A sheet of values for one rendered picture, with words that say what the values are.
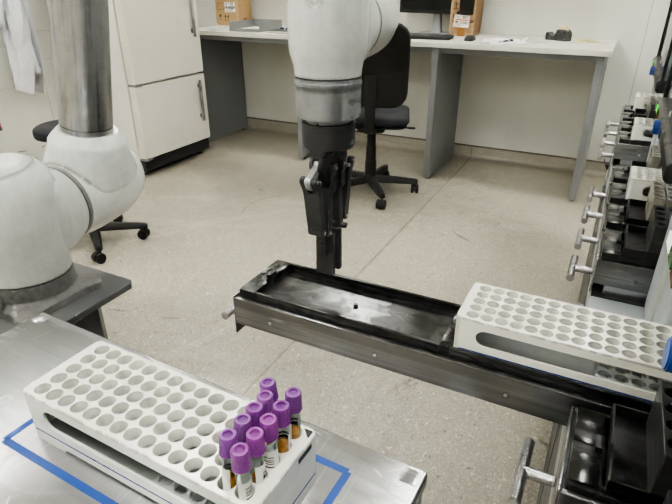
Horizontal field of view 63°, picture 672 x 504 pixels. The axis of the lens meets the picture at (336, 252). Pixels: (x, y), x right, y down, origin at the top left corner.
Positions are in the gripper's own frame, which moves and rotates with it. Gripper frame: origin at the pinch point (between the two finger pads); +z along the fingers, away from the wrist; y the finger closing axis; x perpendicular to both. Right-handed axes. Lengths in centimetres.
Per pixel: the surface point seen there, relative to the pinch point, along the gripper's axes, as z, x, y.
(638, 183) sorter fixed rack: 2, -43, 64
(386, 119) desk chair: 35, 80, 227
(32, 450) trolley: 6.2, 11.8, -44.4
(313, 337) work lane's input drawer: 10.6, -1.7, -8.4
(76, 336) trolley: 6.2, 24.4, -28.3
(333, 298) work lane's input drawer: 7.8, -1.4, -1.2
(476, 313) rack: 1.8, -24.4, -4.7
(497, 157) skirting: 84, 36, 348
